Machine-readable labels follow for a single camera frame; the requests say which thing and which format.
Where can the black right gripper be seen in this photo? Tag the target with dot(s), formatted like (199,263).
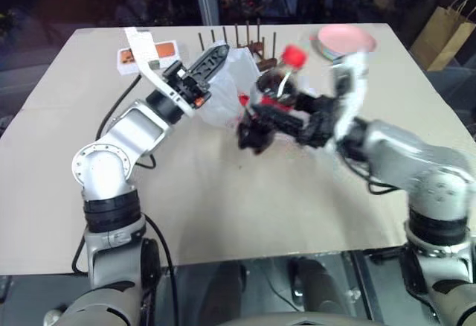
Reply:
(321,117)

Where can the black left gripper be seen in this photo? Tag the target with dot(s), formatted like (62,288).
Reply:
(186,84)

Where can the translucent white plastic bag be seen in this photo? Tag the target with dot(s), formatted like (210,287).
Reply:
(227,95)

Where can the cola bottle with red cap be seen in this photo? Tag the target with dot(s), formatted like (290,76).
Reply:
(294,57)

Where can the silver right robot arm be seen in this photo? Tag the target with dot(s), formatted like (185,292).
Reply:
(409,151)

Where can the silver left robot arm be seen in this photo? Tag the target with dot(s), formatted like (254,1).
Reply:
(137,128)

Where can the white and orange box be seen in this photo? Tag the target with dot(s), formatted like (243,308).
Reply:
(167,50)

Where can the dark wooden peg rack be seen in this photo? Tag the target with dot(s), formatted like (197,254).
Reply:
(266,63)

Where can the light blue plastic plate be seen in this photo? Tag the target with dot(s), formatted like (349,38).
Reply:
(331,58)

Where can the light green plastic plate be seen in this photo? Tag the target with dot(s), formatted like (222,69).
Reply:
(319,48)

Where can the brown paper carrier bag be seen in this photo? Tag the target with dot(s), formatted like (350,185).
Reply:
(442,39)

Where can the dark rounded shape under table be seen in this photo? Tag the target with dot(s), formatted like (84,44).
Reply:
(310,285)

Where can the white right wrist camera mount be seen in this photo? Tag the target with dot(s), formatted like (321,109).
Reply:
(355,91)

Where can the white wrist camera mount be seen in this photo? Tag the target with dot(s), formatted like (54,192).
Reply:
(355,91)
(143,48)

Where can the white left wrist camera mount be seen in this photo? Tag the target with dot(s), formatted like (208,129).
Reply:
(143,48)

